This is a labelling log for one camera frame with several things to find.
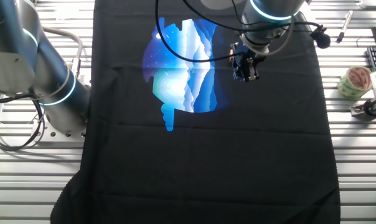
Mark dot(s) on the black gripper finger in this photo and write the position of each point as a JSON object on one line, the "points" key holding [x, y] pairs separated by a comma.
{"points": [[252, 75], [240, 75]]}

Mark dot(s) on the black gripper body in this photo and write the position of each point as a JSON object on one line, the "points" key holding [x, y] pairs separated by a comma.
{"points": [[244, 60]]}

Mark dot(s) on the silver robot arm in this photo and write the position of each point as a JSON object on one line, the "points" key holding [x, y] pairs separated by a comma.
{"points": [[13, 62]]}

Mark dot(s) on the black foam microphone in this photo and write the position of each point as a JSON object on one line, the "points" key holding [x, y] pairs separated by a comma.
{"points": [[322, 39]]}

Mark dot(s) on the black cloth with blue print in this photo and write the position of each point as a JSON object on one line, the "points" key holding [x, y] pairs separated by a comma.
{"points": [[206, 161]]}

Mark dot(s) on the clear tape roll red print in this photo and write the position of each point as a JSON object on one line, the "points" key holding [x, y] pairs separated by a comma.
{"points": [[351, 85]]}

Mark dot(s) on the silver marker pen black cap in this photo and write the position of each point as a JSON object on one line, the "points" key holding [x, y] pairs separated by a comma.
{"points": [[343, 26]]}

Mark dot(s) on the grey flat device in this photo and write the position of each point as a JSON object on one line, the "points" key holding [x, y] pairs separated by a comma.
{"points": [[373, 3]]}

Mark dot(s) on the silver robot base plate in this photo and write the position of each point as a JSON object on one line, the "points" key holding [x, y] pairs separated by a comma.
{"points": [[57, 135]]}

